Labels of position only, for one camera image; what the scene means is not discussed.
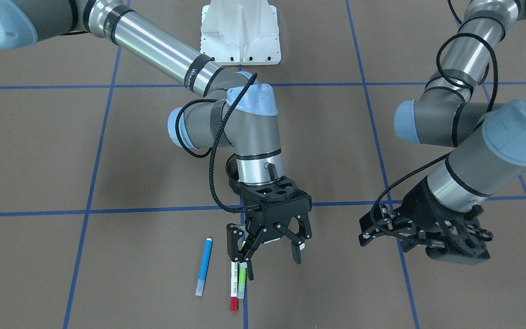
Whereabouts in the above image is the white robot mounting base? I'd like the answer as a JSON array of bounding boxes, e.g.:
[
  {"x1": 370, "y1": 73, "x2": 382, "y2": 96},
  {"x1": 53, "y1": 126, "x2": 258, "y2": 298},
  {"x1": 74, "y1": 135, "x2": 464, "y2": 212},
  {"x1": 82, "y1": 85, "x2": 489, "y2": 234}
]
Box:
[{"x1": 199, "y1": 0, "x2": 282, "y2": 65}]

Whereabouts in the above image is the white marker with red cap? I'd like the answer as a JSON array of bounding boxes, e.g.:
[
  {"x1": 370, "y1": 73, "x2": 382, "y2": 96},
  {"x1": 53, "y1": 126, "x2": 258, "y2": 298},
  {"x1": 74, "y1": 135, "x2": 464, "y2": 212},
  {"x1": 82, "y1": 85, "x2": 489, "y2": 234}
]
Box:
[{"x1": 229, "y1": 261, "x2": 239, "y2": 312}]

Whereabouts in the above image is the green highlighter pen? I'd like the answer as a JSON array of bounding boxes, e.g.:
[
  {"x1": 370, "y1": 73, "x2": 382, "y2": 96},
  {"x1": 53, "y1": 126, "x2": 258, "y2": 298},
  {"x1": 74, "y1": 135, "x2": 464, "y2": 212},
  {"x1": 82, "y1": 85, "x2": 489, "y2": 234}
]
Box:
[{"x1": 237, "y1": 263, "x2": 247, "y2": 299}]

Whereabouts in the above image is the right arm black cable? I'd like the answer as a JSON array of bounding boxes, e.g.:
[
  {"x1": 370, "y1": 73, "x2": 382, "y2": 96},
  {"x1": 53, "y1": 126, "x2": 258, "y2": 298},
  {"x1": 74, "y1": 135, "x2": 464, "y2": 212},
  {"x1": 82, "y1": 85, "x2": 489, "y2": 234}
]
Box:
[{"x1": 175, "y1": 72, "x2": 263, "y2": 214}]

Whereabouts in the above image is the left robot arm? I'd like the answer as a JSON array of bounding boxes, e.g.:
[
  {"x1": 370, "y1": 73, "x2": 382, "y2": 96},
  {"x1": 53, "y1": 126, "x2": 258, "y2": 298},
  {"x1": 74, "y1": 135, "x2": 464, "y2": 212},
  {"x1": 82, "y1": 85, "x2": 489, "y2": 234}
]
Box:
[{"x1": 358, "y1": 0, "x2": 526, "y2": 265}]

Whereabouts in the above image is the blue highlighter pen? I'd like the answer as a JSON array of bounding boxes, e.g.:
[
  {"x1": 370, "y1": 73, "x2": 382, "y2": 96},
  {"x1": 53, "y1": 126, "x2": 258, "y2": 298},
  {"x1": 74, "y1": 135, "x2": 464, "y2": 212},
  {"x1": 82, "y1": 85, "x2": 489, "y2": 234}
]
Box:
[{"x1": 195, "y1": 237, "x2": 213, "y2": 297}]

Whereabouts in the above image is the black mesh pen cup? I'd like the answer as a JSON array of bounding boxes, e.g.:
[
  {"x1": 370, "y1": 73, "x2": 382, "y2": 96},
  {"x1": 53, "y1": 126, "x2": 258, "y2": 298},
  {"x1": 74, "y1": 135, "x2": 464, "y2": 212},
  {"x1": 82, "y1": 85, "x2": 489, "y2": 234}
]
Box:
[{"x1": 225, "y1": 154, "x2": 241, "y2": 196}]

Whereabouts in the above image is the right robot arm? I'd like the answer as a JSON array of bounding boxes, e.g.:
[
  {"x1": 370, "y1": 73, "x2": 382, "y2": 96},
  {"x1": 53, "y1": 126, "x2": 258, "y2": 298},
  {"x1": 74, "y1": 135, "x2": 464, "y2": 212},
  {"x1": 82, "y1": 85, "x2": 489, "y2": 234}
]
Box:
[{"x1": 0, "y1": 0, "x2": 312, "y2": 279}]

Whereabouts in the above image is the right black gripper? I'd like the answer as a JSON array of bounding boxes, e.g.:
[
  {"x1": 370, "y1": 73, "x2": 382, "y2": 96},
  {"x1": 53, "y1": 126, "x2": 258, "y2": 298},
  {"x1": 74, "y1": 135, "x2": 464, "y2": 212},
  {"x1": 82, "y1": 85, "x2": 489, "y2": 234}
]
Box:
[{"x1": 226, "y1": 176, "x2": 312, "y2": 281}]

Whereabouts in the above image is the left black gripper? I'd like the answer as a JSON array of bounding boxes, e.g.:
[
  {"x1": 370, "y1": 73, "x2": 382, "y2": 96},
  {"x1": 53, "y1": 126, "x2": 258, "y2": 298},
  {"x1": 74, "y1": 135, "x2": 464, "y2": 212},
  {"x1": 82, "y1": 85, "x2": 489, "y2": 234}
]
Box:
[{"x1": 359, "y1": 178, "x2": 494, "y2": 265}]

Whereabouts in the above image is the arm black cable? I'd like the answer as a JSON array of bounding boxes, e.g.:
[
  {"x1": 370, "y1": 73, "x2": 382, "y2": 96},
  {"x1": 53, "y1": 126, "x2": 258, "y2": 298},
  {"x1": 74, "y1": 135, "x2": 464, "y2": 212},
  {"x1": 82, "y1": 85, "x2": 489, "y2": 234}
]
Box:
[
  {"x1": 369, "y1": 0, "x2": 499, "y2": 240},
  {"x1": 175, "y1": 72, "x2": 263, "y2": 214}
]

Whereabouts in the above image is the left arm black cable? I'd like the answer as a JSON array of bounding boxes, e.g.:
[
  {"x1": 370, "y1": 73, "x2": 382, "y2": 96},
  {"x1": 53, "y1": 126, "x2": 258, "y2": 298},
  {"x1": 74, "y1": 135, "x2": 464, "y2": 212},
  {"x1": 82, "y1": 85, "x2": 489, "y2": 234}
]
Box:
[{"x1": 369, "y1": 0, "x2": 499, "y2": 240}]

